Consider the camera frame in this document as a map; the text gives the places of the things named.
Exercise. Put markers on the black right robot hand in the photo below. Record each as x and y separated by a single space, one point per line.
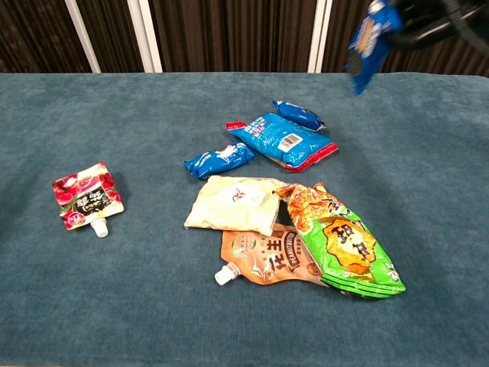
424 23

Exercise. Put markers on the blue packet with black end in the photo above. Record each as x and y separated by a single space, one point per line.
370 40

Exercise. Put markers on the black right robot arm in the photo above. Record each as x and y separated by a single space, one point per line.
475 17

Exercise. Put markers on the large blue red-edged bag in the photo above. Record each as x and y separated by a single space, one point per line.
275 139

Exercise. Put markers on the green orange chip bag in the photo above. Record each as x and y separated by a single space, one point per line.
344 244

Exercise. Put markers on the cream white pouch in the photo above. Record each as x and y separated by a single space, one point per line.
233 204

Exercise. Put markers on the orange peanut butter spout pouch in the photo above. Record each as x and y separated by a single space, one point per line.
267 260

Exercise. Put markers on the red spout drink pouch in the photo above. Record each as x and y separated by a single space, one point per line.
88 199

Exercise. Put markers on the teal table cloth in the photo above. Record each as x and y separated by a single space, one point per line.
114 286

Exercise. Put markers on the white vertical post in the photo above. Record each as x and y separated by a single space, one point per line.
82 34
320 34
144 34

